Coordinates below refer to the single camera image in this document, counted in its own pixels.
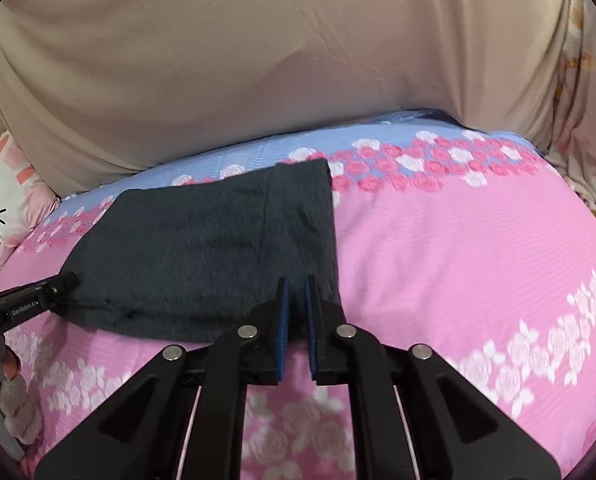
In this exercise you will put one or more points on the pink rose bed sheet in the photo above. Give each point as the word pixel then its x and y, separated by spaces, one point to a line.
pixel 427 260

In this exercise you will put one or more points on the dark grey pants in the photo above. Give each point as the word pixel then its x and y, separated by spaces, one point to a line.
pixel 203 250

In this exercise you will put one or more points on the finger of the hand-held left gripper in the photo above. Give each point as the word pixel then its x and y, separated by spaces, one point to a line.
pixel 63 284

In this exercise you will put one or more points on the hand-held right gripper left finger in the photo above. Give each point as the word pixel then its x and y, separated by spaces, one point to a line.
pixel 282 340

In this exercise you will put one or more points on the person's left hand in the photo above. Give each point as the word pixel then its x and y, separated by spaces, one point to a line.
pixel 20 400

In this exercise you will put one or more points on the beige cloth cover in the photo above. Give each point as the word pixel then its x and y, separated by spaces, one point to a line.
pixel 278 60

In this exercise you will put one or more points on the pink cartoon pillow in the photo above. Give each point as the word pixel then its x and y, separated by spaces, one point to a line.
pixel 3 210

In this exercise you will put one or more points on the beige floral cloth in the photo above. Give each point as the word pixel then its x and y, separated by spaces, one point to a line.
pixel 587 135

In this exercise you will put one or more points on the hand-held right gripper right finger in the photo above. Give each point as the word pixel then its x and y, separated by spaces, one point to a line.
pixel 312 340

